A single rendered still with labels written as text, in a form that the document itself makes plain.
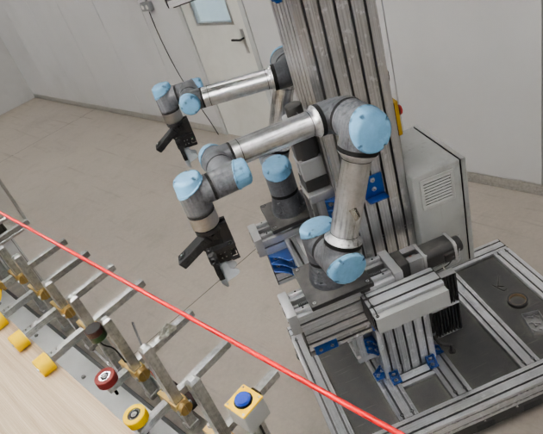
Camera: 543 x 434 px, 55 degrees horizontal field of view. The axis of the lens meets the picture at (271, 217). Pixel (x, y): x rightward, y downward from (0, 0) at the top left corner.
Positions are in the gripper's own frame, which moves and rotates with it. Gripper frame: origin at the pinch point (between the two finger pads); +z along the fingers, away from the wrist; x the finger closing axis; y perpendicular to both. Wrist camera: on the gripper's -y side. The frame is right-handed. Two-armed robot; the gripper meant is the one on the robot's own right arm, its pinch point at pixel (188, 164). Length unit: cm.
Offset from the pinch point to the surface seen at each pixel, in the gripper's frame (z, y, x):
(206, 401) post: 28, -18, -97
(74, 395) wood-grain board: 42, -68, -58
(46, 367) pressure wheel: 37, -77, -43
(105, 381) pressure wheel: 41, -55, -58
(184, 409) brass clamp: 48, -30, -78
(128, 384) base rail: 62, -56, -42
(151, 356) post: 23, -31, -75
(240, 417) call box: 10, -7, -120
